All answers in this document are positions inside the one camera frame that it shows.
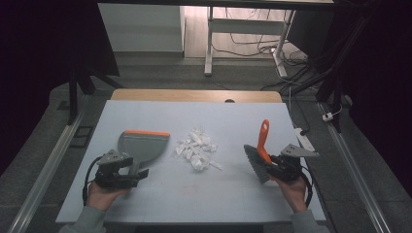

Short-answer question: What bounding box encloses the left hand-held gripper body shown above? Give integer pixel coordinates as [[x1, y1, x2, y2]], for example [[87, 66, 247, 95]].
[[94, 149, 140, 190]]

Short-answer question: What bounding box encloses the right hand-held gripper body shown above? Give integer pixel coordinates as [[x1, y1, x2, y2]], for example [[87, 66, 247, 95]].
[[273, 144, 320, 183]]

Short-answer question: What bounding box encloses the grey brush with orange handle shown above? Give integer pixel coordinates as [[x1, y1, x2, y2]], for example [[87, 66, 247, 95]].
[[243, 118, 276, 184]]

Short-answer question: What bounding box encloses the grey dustpan with orange edge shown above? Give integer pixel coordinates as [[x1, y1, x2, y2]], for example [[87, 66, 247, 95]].
[[117, 129, 171, 176]]

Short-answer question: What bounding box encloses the pile of white paper scraps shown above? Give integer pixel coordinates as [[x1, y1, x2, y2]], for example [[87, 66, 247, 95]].
[[174, 127, 223, 172]]

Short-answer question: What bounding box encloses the person's left hand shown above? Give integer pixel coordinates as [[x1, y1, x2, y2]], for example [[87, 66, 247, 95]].
[[86, 181, 130, 212]]

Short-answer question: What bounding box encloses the person's right hand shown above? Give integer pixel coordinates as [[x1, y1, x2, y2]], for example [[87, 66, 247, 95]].
[[268, 175, 309, 214]]

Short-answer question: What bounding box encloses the white power strip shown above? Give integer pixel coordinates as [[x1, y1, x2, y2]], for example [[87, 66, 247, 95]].
[[293, 127, 316, 153]]

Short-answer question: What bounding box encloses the pale blue table mat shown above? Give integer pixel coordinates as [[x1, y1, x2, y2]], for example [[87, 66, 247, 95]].
[[55, 99, 326, 225]]

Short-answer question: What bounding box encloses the small white adapter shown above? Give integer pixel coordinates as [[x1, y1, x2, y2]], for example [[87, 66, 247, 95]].
[[322, 106, 343, 122]]

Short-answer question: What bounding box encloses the black metal stand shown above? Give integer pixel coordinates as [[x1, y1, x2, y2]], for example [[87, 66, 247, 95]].
[[315, 13, 373, 134], [66, 62, 124, 126]]

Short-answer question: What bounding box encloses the dark curtain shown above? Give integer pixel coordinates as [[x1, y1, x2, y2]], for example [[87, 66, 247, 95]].
[[0, 0, 120, 176], [333, 0, 412, 188]]

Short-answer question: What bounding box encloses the white cabinet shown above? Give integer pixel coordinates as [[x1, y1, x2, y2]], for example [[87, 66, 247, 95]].
[[97, 3, 187, 52]]

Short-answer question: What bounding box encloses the right hand-held gripper black cable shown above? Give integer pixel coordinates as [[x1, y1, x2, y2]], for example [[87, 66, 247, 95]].
[[299, 164, 315, 208]]

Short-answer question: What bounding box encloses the hand-held gripper black cable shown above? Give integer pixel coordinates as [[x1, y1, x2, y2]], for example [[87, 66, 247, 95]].
[[299, 164, 315, 208], [82, 155, 103, 207]]

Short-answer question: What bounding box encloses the left hand-held gripper black cable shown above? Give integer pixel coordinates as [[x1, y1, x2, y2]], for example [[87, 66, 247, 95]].
[[82, 155, 103, 207]]

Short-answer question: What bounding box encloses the black power cable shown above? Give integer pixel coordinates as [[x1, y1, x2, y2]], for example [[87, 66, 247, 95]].
[[287, 86, 311, 136]]

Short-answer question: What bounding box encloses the aluminium floor rail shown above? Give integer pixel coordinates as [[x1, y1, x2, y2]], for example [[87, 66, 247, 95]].
[[319, 102, 393, 233], [6, 110, 86, 233]]

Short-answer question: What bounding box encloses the tangle of floor cables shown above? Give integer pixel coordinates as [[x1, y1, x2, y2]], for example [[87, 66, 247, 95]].
[[212, 8, 309, 67]]

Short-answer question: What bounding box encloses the white desk frame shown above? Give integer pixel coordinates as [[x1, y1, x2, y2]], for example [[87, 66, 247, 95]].
[[203, 6, 296, 79]]

